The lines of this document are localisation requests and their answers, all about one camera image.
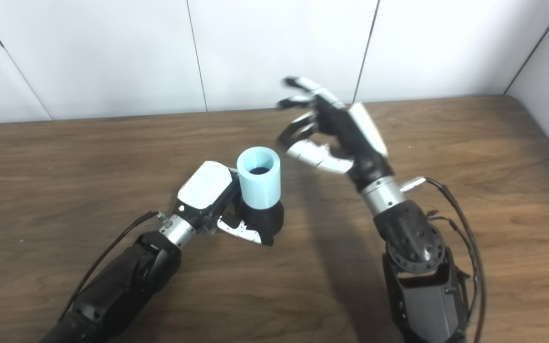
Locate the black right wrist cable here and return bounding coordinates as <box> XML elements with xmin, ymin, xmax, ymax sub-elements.
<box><xmin>401</xmin><ymin>176</ymin><xmax>487</xmax><ymax>343</ymax></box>

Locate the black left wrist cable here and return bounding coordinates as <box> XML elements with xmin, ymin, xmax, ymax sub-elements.
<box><xmin>58</xmin><ymin>211</ymin><xmax>168</xmax><ymax>322</ymax></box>

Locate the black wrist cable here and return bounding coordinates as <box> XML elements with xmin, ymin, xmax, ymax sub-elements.
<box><xmin>401</xmin><ymin>176</ymin><xmax>487</xmax><ymax>343</ymax></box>
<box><xmin>58</xmin><ymin>211</ymin><xmax>168</xmax><ymax>322</ymax></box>

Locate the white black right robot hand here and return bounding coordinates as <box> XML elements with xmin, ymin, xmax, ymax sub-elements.
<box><xmin>275</xmin><ymin>76</ymin><xmax>394</xmax><ymax>191</ymax></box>

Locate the light blue cylinder cup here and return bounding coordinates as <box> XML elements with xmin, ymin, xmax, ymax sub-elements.
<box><xmin>236</xmin><ymin>147</ymin><xmax>282</xmax><ymax>210</ymax></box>

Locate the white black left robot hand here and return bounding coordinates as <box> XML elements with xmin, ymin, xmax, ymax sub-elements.
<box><xmin>173</xmin><ymin>161</ymin><xmax>275</xmax><ymax>247</ymax></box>

